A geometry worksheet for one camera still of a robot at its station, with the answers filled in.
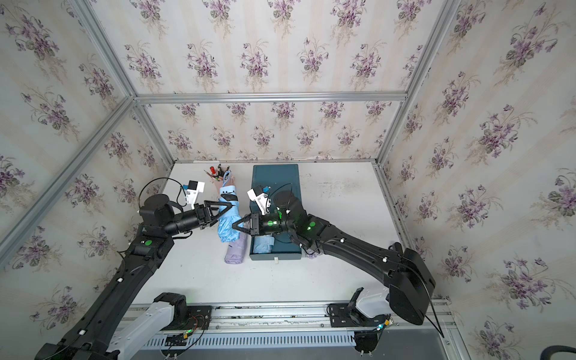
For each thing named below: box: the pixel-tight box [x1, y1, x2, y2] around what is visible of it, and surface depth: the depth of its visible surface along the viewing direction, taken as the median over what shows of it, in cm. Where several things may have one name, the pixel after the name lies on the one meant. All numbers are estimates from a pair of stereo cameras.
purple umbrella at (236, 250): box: [224, 231, 251, 265], surface depth 87 cm
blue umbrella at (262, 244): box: [252, 234, 275, 254], surface depth 81 cm
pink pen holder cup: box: [203, 163, 235, 187], surface depth 100 cm
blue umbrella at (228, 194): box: [217, 170, 243, 243], surface depth 66 cm
